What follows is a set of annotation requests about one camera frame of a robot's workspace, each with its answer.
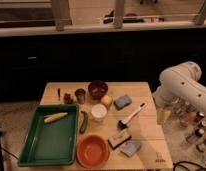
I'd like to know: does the black cable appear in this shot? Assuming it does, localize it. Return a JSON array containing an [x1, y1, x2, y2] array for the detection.
[[172, 160, 206, 171]]

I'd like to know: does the wooden table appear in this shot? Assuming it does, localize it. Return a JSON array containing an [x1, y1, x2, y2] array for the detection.
[[24, 82, 173, 171]]

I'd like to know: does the wooden block eraser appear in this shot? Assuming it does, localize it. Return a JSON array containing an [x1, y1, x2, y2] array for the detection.
[[108, 129, 132, 149]]

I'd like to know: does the black pen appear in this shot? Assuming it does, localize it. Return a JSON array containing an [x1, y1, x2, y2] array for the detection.
[[57, 88, 60, 101]]

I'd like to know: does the orange bowl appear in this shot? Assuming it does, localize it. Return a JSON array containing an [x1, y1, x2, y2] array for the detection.
[[76, 134, 110, 169]]

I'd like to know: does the yellow fruit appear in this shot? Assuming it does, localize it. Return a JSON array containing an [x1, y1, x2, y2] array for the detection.
[[100, 95, 113, 108]]

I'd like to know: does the grey blue sponge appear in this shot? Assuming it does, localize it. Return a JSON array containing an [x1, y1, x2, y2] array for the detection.
[[120, 140, 141, 157]]

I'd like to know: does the dark metal cup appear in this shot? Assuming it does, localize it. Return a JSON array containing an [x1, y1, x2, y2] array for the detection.
[[75, 89, 86, 104]]

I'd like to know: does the green plastic tray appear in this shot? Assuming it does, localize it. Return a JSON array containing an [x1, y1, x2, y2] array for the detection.
[[18, 104, 79, 167]]

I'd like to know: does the dark red bowl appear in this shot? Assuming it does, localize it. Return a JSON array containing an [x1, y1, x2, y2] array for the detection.
[[88, 80, 108, 100]]

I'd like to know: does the small brown toy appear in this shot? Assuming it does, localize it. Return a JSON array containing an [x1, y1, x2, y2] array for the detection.
[[63, 93, 74, 104]]

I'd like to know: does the yellow corn cob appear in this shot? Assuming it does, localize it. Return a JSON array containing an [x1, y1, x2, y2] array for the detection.
[[44, 112, 68, 123]]

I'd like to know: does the green cucumber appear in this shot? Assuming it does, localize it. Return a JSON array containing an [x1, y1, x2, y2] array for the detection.
[[79, 111, 88, 134]]

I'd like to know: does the white cup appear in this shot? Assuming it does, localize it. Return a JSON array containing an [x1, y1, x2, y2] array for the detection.
[[91, 104, 107, 122]]

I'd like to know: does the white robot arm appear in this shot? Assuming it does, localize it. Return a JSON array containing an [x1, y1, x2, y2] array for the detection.
[[153, 61, 206, 124]]

